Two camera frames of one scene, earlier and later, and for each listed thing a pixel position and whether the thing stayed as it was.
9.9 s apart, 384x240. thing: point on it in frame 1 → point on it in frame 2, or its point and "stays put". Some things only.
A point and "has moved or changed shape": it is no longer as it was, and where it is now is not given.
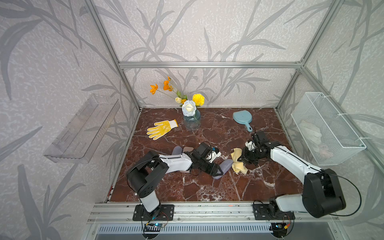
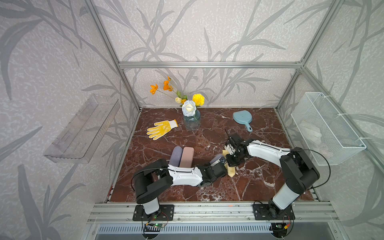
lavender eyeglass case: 177,150 stays put
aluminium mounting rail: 108,212 stays put
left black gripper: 214,169 → 214,179
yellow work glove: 161,129 stays put
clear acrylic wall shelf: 77,139 stays put
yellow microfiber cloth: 237,166 has moved or changed shape
